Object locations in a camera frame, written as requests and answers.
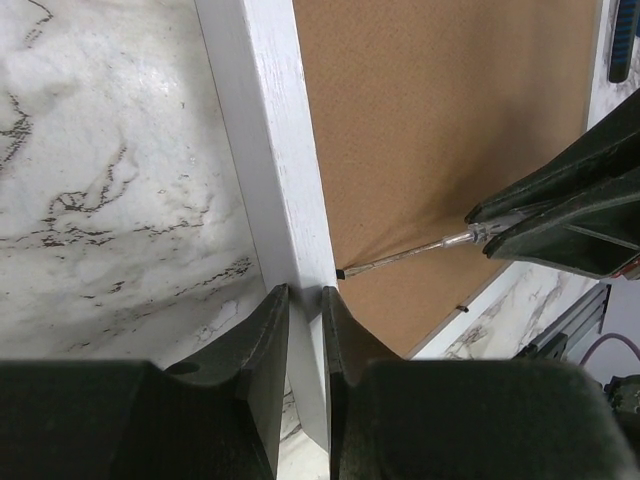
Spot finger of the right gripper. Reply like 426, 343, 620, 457
465, 92, 639, 223
483, 168, 639, 278

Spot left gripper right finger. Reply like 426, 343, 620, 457
322, 287, 635, 479

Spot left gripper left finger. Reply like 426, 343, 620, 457
1, 285, 289, 479

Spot clear tester screwdriver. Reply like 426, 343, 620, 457
336, 220, 514, 280

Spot white picture frame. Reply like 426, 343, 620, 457
196, 1, 602, 446

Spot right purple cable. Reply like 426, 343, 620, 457
579, 332, 640, 371

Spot aluminium extrusion rail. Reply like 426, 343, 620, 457
514, 284, 611, 361

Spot blue handled pliers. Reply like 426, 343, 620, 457
608, 0, 639, 84

